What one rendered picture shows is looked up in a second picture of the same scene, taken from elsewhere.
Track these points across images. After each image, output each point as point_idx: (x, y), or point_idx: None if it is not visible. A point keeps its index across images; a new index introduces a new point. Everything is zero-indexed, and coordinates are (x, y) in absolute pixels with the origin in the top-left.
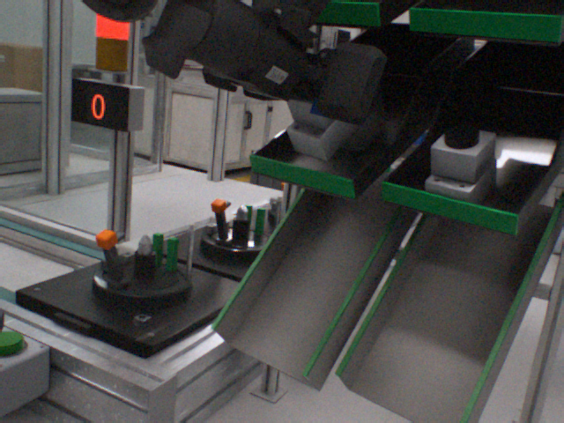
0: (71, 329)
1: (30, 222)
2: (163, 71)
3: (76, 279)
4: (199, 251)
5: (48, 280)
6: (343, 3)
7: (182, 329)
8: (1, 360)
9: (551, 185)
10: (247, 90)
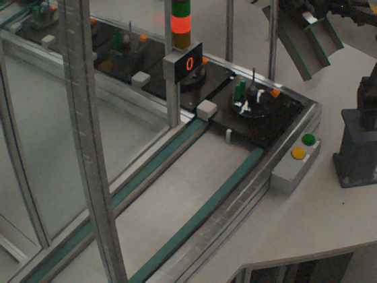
0: (289, 126)
1: (138, 168)
2: (362, 25)
3: (248, 128)
4: (194, 89)
5: (252, 137)
6: None
7: (286, 95)
8: (316, 139)
9: None
10: (332, 14)
